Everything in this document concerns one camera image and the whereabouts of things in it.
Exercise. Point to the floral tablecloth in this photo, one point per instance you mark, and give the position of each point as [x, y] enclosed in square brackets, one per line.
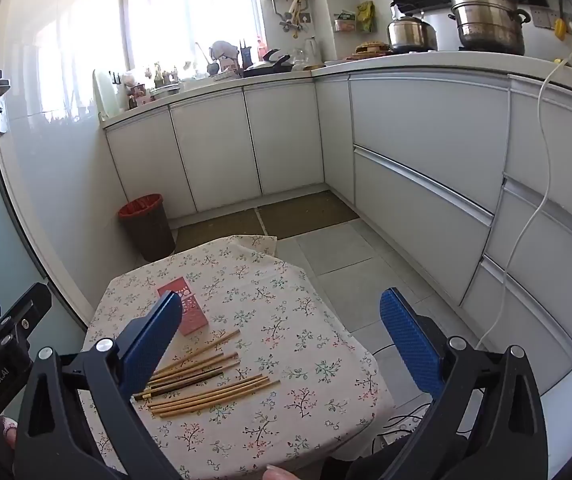
[331, 399]

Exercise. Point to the black chopstick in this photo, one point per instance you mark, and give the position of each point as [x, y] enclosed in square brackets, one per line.
[183, 383]

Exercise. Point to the yellow green snack bag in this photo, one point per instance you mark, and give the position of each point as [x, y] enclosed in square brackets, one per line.
[366, 17]

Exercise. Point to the steel kettle pot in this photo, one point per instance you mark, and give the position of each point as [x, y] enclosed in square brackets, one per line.
[408, 34]

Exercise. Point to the left hand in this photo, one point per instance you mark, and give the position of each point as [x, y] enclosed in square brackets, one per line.
[9, 431]

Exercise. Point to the right hand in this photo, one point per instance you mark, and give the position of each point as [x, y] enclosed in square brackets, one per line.
[276, 473]

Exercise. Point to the brown floor mat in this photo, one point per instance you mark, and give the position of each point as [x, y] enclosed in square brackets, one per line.
[284, 219]

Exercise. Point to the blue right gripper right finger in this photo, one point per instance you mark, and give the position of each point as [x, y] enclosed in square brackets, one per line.
[418, 340]

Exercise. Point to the black frying pan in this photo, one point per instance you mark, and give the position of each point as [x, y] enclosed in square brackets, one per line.
[269, 64]

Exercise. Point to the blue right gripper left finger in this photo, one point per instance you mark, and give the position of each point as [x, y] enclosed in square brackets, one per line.
[144, 341]

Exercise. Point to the pink perforated utensil holder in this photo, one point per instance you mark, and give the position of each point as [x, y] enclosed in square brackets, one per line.
[193, 317]

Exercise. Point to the large steel stock pot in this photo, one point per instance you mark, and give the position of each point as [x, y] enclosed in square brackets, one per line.
[490, 25]

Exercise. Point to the brown trash bin red liner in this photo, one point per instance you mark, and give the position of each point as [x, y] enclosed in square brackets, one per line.
[146, 224]

